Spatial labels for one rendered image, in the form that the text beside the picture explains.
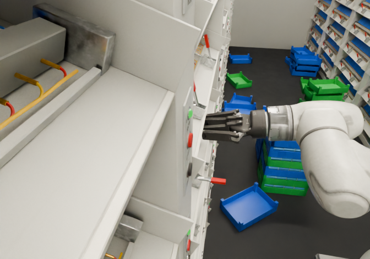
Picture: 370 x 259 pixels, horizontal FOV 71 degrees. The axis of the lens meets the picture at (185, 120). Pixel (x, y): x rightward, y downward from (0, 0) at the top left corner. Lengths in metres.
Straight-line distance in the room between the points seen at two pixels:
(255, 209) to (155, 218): 1.52
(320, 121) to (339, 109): 0.06
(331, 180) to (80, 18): 0.48
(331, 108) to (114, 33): 0.57
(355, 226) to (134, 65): 1.86
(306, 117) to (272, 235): 1.16
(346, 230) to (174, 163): 1.73
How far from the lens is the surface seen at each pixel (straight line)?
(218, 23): 0.90
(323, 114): 0.66
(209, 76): 0.71
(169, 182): 0.26
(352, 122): 0.69
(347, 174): 0.55
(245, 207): 1.80
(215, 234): 1.66
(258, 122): 0.66
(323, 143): 0.59
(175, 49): 0.18
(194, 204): 0.62
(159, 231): 0.32
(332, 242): 1.83
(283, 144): 1.65
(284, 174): 1.82
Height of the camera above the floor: 1.39
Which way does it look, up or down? 34 degrees down
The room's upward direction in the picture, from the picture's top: straight up
